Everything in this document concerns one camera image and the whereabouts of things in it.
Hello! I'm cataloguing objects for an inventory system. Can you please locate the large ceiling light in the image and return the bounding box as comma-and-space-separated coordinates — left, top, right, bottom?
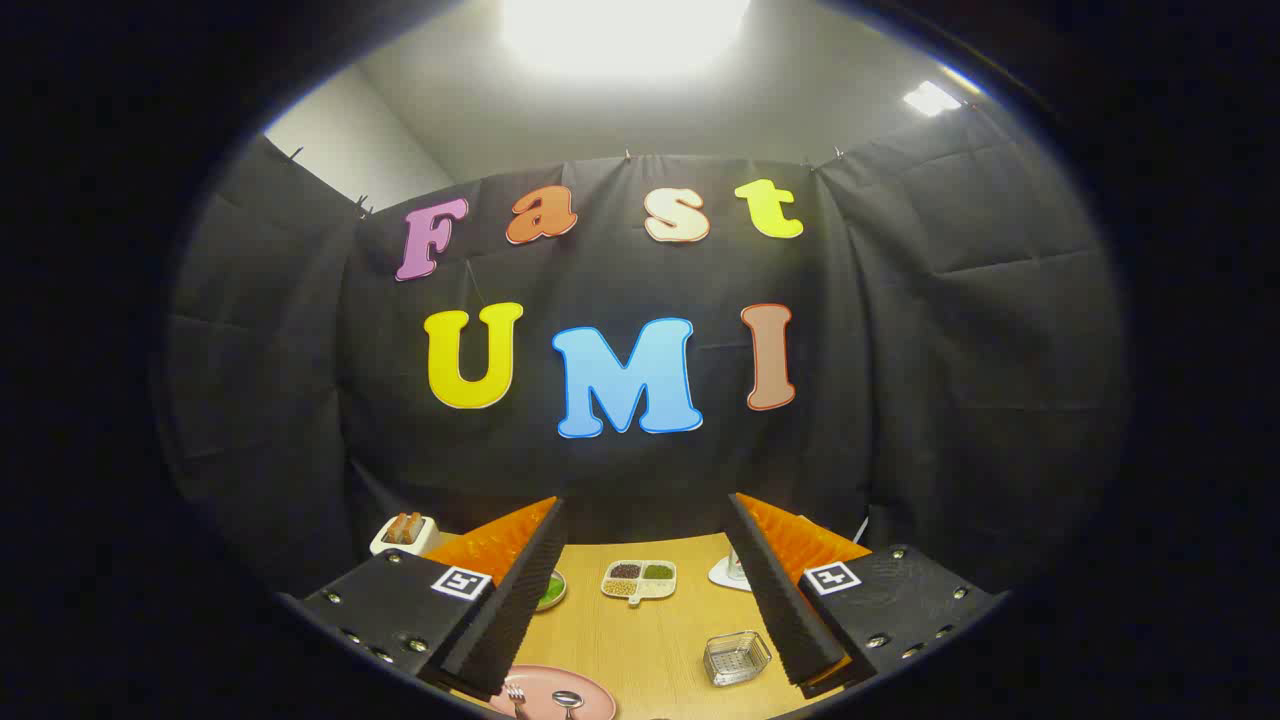
497, 0, 753, 81

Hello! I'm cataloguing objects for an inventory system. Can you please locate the white toaster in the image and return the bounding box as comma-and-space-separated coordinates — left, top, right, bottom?
370, 512, 442, 557

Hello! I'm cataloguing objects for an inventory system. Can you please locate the metal wire cutlery basket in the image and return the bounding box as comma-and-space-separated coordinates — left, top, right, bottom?
703, 630, 772, 688

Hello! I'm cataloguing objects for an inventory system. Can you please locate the small ceiling light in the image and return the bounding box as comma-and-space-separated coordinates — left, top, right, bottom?
903, 80, 963, 117

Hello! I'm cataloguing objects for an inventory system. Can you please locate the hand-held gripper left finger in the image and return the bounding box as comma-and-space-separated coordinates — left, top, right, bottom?
278, 497, 568, 701

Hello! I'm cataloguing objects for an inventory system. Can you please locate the pink plate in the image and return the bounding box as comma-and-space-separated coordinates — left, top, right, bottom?
490, 664, 618, 720

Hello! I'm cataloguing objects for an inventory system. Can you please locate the white divided bean dish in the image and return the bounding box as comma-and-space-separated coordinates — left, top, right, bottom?
601, 560, 678, 607

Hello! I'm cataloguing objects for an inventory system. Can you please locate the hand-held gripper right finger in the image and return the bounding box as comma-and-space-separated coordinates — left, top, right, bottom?
725, 492, 1009, 699

